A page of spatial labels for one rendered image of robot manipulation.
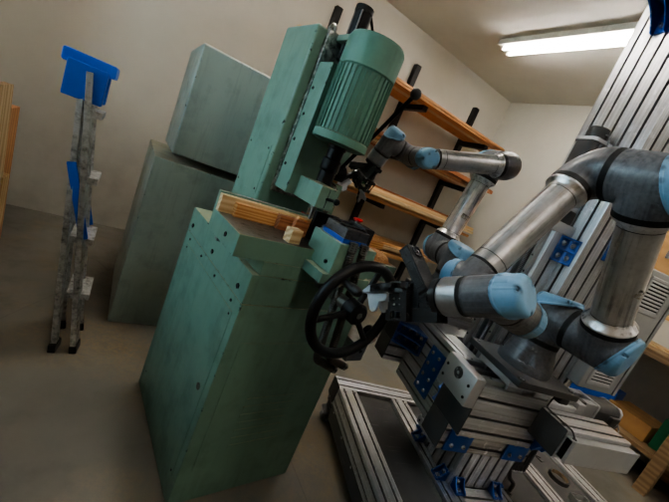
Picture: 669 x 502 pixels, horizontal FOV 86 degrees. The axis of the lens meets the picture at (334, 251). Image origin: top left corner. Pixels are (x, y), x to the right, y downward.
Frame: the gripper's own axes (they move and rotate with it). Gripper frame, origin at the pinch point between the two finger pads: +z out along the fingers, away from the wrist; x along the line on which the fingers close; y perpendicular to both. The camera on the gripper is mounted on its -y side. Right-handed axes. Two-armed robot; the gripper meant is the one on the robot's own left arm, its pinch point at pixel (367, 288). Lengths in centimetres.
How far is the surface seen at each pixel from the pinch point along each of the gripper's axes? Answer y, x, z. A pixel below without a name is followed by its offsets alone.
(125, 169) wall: -100, -13, 256
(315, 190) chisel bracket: -31.0, 2.2, 25.7
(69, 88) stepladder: -65, -59, 86
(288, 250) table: -10.0, -8.7, 21.5
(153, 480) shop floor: 62, -18, 74
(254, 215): -20.8, -13.5, 33.2
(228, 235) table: -12.0, -23.5, 26.9
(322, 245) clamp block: -12.3, -0.5, 17.4
